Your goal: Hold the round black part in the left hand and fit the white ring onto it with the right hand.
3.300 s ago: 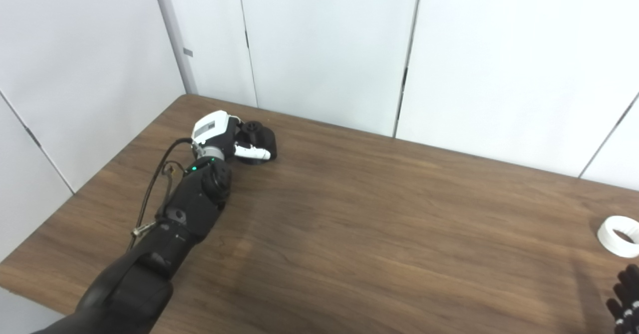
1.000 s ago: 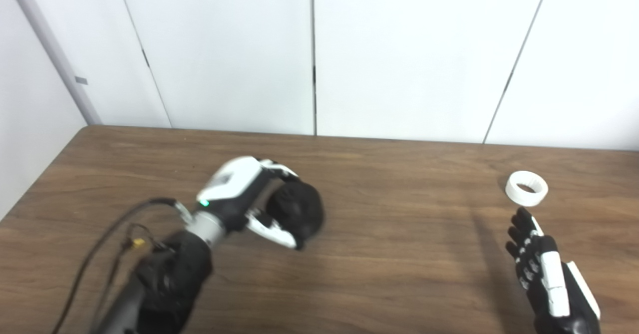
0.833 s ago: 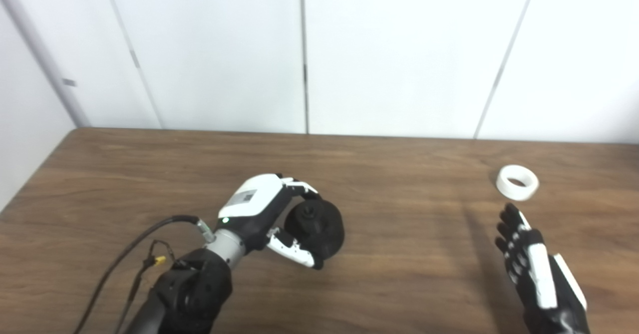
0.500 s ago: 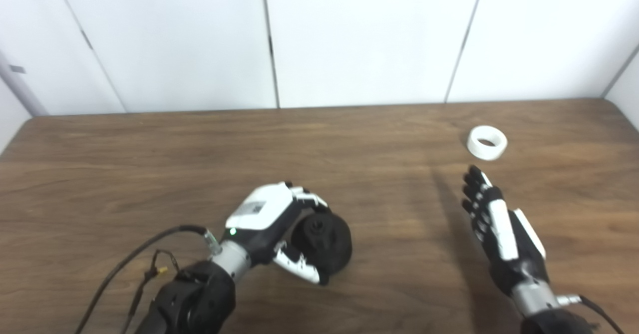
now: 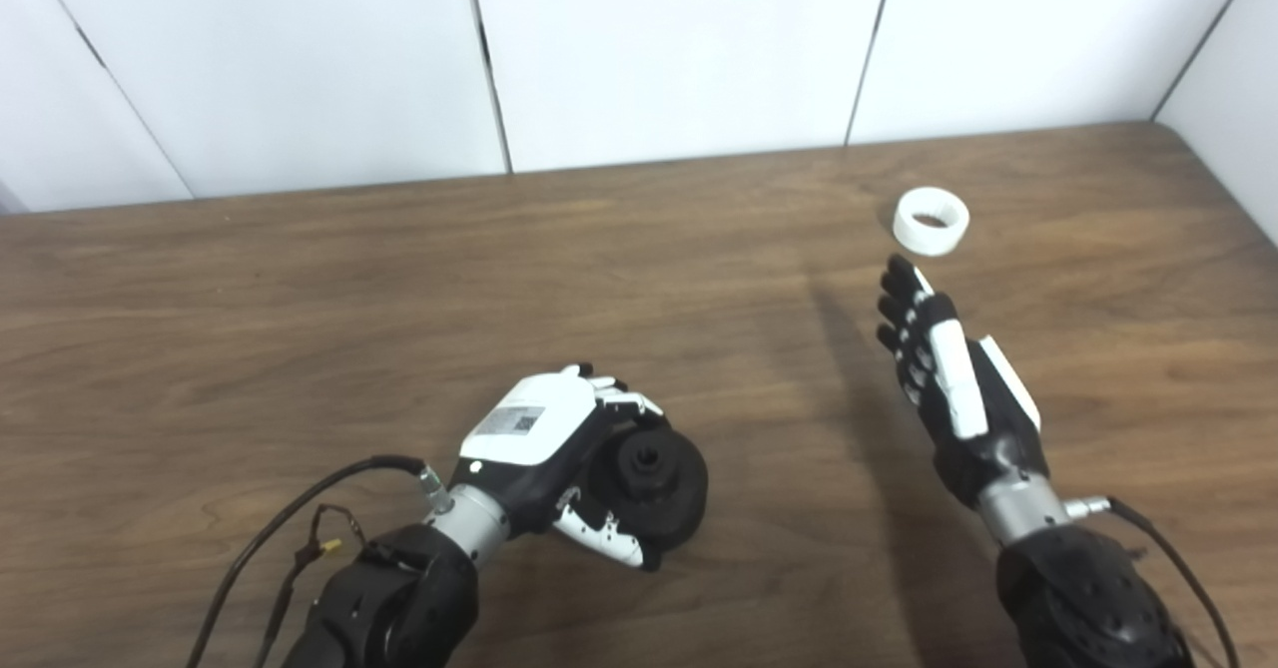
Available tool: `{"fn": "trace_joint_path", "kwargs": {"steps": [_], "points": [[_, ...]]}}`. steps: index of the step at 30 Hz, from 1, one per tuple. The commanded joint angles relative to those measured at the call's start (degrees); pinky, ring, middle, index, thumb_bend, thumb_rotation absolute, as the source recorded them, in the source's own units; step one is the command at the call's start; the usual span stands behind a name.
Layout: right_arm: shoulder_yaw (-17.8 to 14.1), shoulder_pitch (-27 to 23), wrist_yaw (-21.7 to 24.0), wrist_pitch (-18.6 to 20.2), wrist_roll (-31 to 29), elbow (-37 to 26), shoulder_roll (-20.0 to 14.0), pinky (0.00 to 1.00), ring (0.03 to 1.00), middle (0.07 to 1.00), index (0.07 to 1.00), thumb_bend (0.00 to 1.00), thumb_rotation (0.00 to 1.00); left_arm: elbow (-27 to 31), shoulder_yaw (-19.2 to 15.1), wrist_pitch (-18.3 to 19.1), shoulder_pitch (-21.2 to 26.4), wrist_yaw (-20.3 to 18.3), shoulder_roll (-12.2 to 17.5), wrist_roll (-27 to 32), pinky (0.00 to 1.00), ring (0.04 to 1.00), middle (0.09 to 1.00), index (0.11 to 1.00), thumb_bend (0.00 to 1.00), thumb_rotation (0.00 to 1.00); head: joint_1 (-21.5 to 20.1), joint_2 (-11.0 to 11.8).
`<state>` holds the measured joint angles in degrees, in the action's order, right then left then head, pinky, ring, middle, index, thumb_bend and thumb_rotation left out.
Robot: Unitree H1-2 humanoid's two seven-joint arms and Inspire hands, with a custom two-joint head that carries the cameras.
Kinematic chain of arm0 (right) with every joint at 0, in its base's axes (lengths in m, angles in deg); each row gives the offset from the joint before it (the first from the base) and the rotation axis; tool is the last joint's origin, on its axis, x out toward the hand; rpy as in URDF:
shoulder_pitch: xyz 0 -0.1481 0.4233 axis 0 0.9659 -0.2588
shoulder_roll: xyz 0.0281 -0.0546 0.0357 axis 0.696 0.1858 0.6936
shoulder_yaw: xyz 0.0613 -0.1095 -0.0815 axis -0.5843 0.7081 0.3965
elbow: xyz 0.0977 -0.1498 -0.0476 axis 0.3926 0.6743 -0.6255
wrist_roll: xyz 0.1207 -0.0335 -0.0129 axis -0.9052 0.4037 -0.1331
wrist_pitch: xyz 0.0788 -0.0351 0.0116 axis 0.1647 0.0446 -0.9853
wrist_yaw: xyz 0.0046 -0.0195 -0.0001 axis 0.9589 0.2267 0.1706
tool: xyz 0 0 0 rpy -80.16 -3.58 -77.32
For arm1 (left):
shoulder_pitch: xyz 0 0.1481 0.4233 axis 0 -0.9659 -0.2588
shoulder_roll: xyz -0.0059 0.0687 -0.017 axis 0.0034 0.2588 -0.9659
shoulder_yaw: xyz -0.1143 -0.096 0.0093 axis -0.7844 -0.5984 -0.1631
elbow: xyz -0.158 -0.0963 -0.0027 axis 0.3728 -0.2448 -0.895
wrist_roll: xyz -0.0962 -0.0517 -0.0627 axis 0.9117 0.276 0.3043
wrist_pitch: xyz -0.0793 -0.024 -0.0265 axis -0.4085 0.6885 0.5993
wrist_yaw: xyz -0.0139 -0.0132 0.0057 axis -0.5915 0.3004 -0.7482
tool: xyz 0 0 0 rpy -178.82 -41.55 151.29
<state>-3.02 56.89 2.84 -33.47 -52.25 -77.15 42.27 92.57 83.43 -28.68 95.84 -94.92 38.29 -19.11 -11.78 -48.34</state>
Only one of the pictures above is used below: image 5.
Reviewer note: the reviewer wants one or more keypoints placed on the white and black right hand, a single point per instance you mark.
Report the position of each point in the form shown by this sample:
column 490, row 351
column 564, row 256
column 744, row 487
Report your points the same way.
column 958, row 378

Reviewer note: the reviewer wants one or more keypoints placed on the white and black left hand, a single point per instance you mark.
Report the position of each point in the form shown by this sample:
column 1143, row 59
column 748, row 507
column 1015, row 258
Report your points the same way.
column 529, row 418

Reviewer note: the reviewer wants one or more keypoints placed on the round black stepped part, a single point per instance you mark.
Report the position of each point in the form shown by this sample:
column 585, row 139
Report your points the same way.
column 669, row 493

